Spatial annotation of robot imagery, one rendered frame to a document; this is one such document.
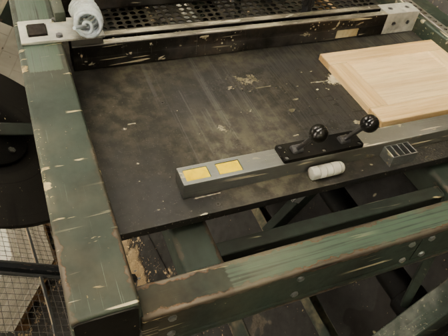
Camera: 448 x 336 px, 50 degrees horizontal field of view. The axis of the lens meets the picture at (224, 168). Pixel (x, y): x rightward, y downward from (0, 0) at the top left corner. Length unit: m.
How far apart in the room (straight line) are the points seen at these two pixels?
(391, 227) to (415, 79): 0.61
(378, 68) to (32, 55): 0.91
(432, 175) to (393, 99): 0.23
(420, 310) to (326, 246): 0.78
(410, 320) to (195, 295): 0.97
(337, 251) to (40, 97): 0.66
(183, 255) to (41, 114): 0.39
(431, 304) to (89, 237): 1.11
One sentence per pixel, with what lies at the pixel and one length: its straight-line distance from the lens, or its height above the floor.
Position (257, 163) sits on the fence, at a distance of 1.00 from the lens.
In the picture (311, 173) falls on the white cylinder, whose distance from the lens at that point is 1.05.
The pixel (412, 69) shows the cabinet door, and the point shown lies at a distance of 1.51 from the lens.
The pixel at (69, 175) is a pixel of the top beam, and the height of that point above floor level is 1.90.
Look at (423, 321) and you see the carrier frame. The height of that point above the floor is 0.79.
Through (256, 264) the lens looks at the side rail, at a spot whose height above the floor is 1.66.
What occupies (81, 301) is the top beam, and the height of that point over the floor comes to 1.92.
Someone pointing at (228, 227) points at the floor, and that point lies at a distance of 3.29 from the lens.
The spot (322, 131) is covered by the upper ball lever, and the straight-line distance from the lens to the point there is 0.94.
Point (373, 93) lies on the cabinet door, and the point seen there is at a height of 1.19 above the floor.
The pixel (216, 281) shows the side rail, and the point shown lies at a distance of 0.80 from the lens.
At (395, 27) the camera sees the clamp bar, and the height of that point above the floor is 0.96.
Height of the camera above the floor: 2.27
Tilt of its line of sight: 41 degrees down
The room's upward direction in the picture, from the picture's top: 73 degrees counter-clockwise
